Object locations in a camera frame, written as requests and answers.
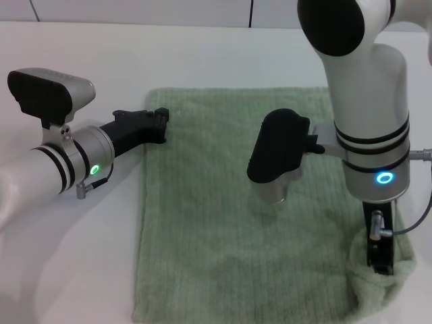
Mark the light green textured towel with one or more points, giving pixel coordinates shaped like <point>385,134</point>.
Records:
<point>219,202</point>

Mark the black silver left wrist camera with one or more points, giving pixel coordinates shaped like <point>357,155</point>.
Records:
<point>40,94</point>

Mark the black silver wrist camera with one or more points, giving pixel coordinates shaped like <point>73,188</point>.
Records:
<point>40,94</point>
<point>276,145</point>

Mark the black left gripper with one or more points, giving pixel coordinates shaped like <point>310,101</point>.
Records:
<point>131,130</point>

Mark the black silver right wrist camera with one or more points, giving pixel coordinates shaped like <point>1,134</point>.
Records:
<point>276,145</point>

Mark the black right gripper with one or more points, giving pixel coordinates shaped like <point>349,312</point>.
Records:
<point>384,251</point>

